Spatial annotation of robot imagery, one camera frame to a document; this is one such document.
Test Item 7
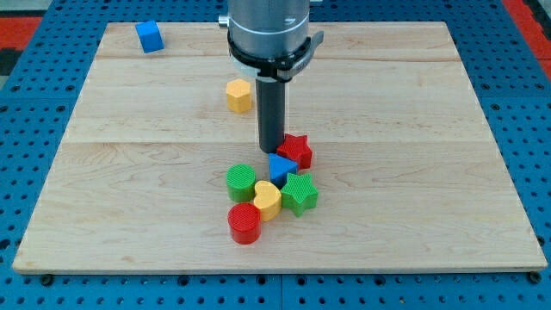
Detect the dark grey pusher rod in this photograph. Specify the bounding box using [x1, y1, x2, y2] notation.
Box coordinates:
[256, 80, 286, 153]

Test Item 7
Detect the blue cube block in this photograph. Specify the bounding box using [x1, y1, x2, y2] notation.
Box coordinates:
[135, 21, 164, 53]

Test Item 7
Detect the yellow hexagon block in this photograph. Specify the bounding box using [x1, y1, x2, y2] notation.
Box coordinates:
[226, 79, 252, 113]

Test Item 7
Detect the blue triangle block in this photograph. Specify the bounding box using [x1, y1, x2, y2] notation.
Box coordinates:
[268, 153, 298, 188]

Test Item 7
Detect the red star block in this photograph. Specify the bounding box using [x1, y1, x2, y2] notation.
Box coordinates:
[276, 133, 313, 170]

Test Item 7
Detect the green cylinder block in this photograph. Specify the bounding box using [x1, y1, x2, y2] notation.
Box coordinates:
[226, 164, 256, 202]

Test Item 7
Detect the wooden board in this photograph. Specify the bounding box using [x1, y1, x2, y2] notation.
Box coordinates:
[12, 22, 548, 275]

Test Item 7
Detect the green star block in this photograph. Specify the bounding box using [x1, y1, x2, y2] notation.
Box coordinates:
[281, 173, 319, 218]

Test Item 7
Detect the yellow heart block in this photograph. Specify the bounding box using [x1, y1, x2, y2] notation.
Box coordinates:
[253, 181, 282, 222]

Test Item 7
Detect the red cylinder block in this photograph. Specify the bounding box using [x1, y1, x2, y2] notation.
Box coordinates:
[227, 202, 262, 245]

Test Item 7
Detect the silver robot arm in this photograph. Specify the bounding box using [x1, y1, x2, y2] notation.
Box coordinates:
[227, 0, 324, 83]

